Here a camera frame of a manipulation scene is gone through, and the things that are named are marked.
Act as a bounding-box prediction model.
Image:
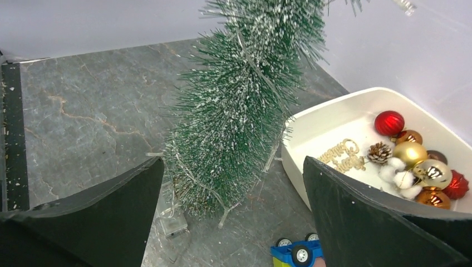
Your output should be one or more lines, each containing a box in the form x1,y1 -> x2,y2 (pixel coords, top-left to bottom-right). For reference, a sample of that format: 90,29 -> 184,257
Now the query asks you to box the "white plastic tray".
282,87 -> 471,204

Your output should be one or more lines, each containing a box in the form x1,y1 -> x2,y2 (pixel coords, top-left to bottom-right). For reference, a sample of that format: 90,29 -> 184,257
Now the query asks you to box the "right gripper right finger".
303,156 -> 471,266

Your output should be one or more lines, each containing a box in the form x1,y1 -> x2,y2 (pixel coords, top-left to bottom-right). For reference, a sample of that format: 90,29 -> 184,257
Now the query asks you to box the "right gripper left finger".
1,157 -> 164,266

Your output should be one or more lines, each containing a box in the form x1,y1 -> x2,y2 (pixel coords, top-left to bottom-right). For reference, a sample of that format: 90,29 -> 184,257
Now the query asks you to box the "orange shiny bauble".
415,187 -> 451,210

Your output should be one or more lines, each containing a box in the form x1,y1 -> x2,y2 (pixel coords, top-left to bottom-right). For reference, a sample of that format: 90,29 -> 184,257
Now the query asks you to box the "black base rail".
1,53 -> 30,212

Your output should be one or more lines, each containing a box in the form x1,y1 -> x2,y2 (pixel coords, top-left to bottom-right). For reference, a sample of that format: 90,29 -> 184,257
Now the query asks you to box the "red glitter bauble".
374,110 -> 405,136

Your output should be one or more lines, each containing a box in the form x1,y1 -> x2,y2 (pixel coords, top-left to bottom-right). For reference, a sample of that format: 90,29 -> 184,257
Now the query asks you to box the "gold merry christmas sign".
317,139 -> 366,174

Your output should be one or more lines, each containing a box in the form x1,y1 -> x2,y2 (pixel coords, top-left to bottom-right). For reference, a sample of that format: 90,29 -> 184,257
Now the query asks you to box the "frosted pine cone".
367,142 -> 392,165

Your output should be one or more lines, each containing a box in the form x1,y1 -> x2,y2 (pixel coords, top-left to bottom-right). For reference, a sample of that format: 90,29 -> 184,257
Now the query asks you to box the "white cotton boll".
378,157 -> 422,200

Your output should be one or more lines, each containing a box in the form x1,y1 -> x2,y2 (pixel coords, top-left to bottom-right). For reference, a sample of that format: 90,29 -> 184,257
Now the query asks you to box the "small frosted christmas tree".
162,0 -> 370,218

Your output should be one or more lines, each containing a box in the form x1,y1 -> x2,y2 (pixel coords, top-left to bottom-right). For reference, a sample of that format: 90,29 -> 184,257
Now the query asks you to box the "dark red bauble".
442,170 -> 469,200

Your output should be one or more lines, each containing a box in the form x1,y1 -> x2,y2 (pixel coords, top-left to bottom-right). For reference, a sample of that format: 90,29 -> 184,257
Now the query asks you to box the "clear fairy light string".
145,26 -> 292,229

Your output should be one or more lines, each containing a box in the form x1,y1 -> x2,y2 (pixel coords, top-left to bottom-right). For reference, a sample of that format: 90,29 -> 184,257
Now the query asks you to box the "brown matte bauble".
427,150 -> 448,165

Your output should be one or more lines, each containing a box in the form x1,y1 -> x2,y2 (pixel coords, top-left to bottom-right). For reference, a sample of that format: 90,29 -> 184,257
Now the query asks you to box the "copper shiny bauble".
395,130 -> 423,145

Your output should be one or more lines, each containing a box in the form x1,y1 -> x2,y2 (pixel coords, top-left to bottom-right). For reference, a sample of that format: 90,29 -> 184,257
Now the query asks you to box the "gold shiny bauble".
392,142 -> 428,167

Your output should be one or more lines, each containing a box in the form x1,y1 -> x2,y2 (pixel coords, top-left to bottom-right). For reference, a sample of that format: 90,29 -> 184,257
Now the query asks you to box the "silver gold bauble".
412,159 -> 453,190

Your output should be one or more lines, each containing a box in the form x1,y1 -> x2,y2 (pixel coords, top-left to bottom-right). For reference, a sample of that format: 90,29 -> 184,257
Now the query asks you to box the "clear battery box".
156,181 -> 188,238

